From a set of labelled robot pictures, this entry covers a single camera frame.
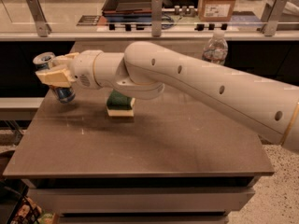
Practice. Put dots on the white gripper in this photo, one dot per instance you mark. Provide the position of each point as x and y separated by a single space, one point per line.
82 66

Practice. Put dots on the blue silver redbull can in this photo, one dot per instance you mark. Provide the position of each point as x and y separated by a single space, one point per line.
44 61

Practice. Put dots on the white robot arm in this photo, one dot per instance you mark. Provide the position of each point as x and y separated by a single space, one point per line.
268 107

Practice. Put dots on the green yellow sponge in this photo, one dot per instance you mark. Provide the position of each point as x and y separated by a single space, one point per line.
119 105

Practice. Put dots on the glass barrier panel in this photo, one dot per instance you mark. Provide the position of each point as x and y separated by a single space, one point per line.
85 16

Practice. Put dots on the dark open tray box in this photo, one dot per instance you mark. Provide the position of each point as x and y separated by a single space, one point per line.
117 7

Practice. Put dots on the clear plastic water bottle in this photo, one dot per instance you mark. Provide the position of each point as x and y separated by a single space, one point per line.
216 49

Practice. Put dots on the brown cardboard box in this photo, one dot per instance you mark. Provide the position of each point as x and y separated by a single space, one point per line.
215 10

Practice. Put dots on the white bin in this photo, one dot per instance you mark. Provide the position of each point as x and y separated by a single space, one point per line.
290 12

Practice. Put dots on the left metal glass bracket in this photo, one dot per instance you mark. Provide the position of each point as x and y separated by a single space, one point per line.
42 27

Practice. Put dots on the metal glass bracket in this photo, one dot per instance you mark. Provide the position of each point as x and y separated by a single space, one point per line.
42 27
270 17
156 17

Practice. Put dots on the middle metal glass bracket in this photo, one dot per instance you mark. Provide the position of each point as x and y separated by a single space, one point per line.
156 17

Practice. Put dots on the black wire basket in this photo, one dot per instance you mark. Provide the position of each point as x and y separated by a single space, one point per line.
11 199

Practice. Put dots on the right metal glass bracket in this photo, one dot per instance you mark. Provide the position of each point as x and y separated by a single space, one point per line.
270 17

